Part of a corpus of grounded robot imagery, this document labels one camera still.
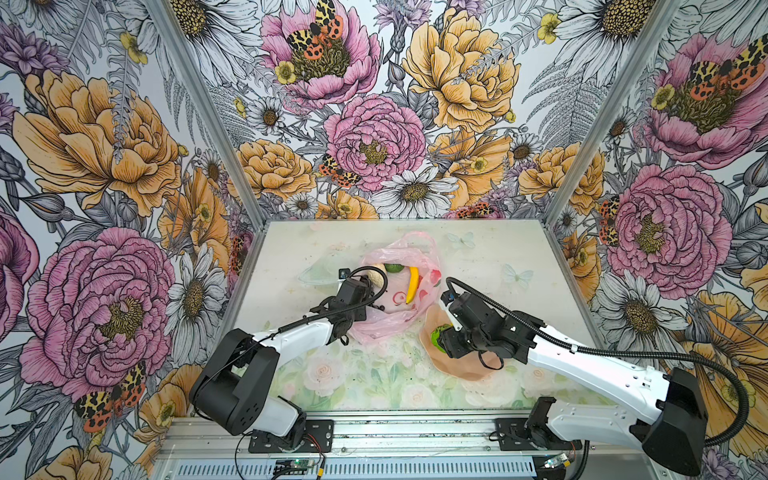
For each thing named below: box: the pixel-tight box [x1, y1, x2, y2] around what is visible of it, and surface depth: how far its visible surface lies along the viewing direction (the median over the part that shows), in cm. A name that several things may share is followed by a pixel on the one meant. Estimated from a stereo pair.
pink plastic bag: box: [348, 231, 442, 345], surface depth 100 cm
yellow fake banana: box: [406, 266, 419, 305], surface depth 103 cm
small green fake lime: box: [383, 263, 405, 273], surface depth 104 cm
